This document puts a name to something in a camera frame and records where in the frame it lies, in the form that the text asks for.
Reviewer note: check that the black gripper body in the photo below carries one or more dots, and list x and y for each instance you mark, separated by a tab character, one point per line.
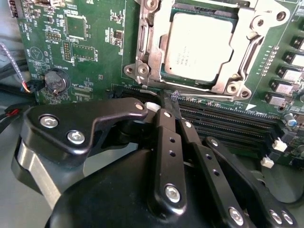
107	202

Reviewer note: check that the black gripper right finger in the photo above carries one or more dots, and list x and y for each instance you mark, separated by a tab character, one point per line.
210	165

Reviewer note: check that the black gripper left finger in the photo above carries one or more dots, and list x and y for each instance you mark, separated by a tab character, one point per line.
107	111

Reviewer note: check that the metal socket cover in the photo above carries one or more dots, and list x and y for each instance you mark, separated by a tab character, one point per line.
155	57

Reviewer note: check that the silver CPU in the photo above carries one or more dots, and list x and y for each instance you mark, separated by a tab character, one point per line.
197	47

